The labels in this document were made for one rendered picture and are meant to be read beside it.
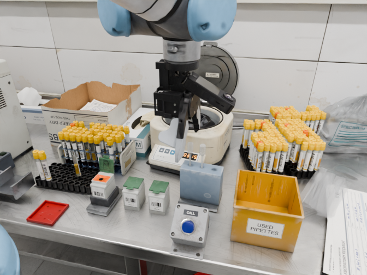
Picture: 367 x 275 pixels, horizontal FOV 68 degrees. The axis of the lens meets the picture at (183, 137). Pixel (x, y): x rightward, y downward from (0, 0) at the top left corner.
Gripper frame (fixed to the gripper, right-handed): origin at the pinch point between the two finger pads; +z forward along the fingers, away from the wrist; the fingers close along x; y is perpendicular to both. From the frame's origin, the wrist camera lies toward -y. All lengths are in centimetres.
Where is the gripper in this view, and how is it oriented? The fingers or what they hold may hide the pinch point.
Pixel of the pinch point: (190, 147)
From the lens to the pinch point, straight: 64.2
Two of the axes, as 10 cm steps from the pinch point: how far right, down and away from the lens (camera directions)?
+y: -9.5, -1.5, 2.7
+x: -3.1, 4.5, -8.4
